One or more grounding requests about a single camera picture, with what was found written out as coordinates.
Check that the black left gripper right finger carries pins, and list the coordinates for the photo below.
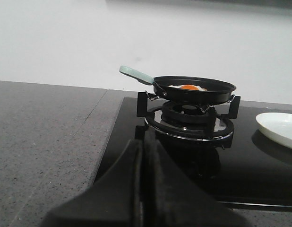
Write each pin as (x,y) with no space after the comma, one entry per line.
(172,200)

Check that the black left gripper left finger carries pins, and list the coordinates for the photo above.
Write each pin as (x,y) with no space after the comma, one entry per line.
(113,200)

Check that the black frying pan mint handle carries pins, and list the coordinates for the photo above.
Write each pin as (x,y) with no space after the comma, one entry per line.
(218,92)

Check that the fried egg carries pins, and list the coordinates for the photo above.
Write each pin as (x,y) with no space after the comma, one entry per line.
(189,87)

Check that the white plate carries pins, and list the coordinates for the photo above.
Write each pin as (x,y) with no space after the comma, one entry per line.
(277,127)

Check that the black glass cooktop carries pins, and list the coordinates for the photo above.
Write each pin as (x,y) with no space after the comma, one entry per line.
(247,171)

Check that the black pan support grate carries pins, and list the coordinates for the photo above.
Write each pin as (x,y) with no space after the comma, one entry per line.
(188,124)

